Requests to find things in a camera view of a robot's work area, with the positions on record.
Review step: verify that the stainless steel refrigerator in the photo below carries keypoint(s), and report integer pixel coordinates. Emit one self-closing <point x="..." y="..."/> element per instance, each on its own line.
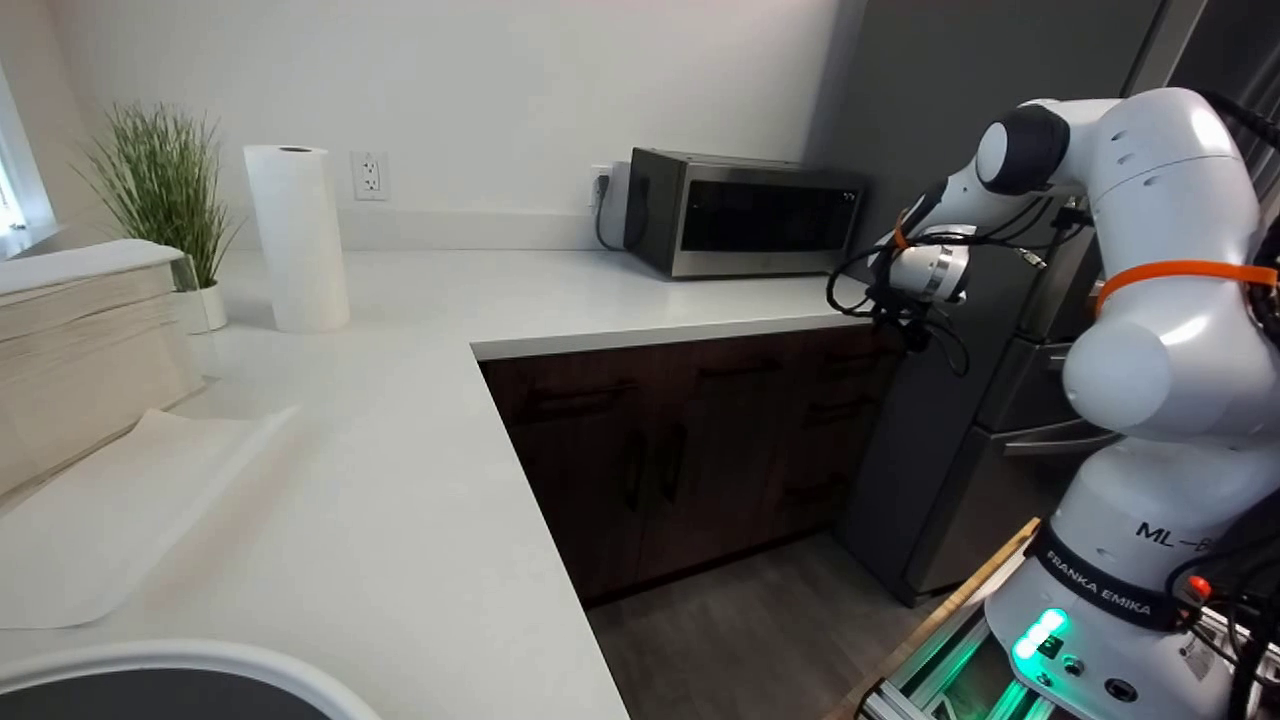
<point x="930" y="120"/>

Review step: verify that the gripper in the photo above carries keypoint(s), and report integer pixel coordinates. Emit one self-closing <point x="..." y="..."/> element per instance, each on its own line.
<point x="900" y="318"/>

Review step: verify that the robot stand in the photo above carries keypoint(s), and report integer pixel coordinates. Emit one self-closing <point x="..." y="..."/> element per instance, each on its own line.
<point x="930" y="640"/>

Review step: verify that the dark wood drawer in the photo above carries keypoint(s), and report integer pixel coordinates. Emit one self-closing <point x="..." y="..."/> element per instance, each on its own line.
<point x="805" y="350"/>
<point x="840" y="430"/>
<point x="740" y="350"/>
<point x="590" y="385"/>
<point x="820" y="515"/>

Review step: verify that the stack of beige paper towels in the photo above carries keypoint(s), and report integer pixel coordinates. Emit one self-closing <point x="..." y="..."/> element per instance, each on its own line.
<point x="80" y="350"/>

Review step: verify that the white paper towel roll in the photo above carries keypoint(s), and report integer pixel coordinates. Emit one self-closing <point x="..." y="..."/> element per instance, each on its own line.
<point x="297" y="240"/>

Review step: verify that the dark wood cabinet door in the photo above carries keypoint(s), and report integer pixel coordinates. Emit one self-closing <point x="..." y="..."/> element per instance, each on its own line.
<point x="730" y="480"/>
<point x="570" y="510"/>

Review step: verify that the white paper sheet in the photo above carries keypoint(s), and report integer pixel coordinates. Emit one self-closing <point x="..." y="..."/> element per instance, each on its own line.
<point x="110" y="510"/>

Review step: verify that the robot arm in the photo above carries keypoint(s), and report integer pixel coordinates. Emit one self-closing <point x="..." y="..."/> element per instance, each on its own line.
<point x="1160" y="300"/>

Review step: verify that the potted green grass plant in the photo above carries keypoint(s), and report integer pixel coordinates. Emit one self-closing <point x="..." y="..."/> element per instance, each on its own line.
<point x="165" y="190"/>

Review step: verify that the stainless steel microwave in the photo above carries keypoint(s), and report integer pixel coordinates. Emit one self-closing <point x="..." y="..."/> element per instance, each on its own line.
<point x="700" y="215"/>

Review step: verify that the window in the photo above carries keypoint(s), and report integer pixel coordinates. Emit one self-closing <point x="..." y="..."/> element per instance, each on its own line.
<point x="15" y="190"/>

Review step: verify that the microwave door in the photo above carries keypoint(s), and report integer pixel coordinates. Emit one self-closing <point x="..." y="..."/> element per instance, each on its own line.
<point x="765" y="218"/>

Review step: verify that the white-rimmed grey basin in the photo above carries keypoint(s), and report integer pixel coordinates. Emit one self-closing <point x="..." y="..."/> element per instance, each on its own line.
<point x="150" y="690"/>

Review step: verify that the white wall socket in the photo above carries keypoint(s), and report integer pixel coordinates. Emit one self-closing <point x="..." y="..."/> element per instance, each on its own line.
<point x="598" y="195"/>
<point x="369" y="175"/>

